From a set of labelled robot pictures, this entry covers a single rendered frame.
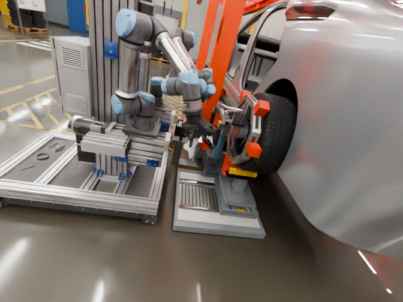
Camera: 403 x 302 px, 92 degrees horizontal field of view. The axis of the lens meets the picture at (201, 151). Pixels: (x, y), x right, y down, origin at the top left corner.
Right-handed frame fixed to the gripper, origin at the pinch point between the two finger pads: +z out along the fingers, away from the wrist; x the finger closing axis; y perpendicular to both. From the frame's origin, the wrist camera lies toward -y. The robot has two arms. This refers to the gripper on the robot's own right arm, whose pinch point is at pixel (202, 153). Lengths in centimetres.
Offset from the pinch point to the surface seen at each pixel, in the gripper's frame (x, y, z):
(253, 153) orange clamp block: -50, 3, 23
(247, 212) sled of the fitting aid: -62, 18, 93
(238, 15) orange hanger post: -104, 46, -67
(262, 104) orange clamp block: -65, 5, -7
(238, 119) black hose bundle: -55, 17, 2
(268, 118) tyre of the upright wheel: -66, 1, 3
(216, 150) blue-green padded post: -66, 51, 38
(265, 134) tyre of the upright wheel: -61, 0, 12
